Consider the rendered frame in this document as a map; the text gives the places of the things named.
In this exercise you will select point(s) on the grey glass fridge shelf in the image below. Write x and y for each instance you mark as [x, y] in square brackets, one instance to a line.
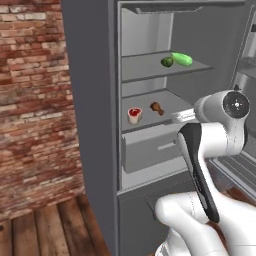
[166, 100]
[146, 68]

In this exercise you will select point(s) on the brown chicken drumstick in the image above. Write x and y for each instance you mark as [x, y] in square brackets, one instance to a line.
[157, 108]

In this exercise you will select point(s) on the grey freezer door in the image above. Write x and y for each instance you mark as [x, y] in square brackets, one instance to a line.
[136, 223]

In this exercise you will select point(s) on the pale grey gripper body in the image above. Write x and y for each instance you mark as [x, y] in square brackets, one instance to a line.
[182, 116]

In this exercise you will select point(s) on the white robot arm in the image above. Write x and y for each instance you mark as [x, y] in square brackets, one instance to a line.
[213, 140]

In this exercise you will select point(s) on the grey fridge door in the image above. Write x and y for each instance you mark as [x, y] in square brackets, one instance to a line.
[247, 70]

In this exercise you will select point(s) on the dark green avocado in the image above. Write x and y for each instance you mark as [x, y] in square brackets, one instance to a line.
[167, 61]

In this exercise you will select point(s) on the grey fridge drawer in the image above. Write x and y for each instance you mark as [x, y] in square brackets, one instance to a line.
[146, 146]

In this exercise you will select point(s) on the grey open fridge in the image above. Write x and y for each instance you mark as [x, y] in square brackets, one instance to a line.
[96, 100]

